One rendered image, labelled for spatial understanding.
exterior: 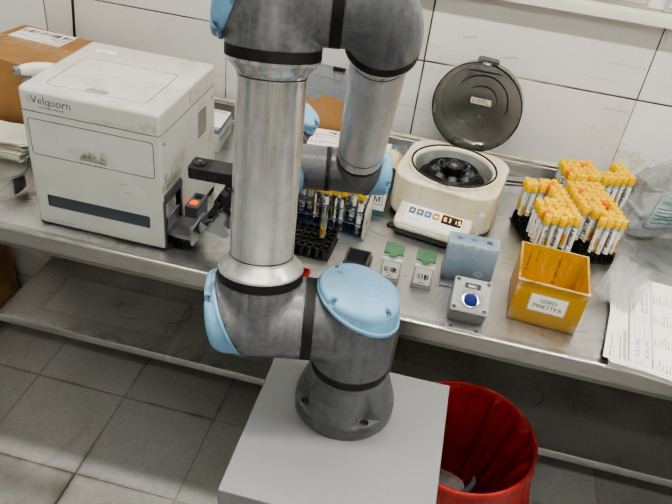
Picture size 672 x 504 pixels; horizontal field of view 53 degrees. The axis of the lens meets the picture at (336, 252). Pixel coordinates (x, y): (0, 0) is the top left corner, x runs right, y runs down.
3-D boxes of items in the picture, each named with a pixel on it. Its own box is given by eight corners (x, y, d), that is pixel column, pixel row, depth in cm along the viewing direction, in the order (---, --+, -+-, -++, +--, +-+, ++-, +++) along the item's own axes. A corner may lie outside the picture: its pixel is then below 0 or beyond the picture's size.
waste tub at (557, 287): (504, 318, 131) (518, 278, 125) (509, 278, 141) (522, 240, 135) (574, 336, 128) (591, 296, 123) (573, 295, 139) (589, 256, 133)
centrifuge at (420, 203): (374, 228, 151) (382, 181, 144) (411, 172, 174) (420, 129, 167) (478, 260, 146) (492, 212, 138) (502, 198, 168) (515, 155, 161)
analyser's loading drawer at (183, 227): (98, 224, 138) (96, 203, 135) (114, 208, 143) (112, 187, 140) (193, 245, 135) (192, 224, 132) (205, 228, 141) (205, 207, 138)
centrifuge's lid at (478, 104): (443, 48, 156) (450, 43, 163) (420, 149, 168) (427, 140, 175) (535, 69, 151) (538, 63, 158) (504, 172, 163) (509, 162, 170)
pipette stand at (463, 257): (438, 285, 137) (448, 245, 131) (441, 265, 143) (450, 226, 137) (487, 295, 136) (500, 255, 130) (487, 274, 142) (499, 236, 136)
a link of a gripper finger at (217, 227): (213, 254, 136) (236, 226, 130) (189, 237, 134) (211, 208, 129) (219, 245, 138) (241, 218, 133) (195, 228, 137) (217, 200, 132)
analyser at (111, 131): (39, 222, 139) (14, 85, 122) (104, 163, 162) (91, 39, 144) (178, 254, 136) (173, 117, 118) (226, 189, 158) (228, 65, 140)
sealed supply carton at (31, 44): (-27, 117, 173) (-43, 47, 162) (35, 86, 191) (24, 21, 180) (77, 146, 166) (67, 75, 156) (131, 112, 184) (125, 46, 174)
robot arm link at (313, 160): (326, 168, 106) (329, 131, 114) (255, 162, 106) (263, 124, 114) (322, 207, 111) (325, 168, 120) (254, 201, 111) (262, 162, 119)
